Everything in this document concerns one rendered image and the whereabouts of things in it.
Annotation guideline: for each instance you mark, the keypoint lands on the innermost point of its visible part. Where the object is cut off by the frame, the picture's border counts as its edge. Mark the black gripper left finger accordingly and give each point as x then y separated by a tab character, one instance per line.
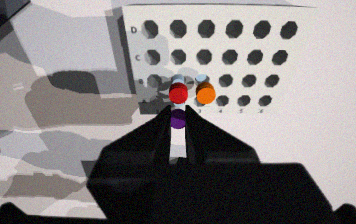
149	142

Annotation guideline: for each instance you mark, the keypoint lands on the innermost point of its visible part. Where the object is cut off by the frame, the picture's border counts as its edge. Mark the white tube rack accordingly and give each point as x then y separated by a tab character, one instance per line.
178	29

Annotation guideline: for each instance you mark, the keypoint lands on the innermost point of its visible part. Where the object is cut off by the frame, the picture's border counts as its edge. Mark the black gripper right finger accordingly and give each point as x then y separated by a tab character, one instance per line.
206	143

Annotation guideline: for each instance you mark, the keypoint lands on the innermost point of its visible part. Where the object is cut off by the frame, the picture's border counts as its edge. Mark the red-capped tube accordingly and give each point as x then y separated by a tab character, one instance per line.
178	92

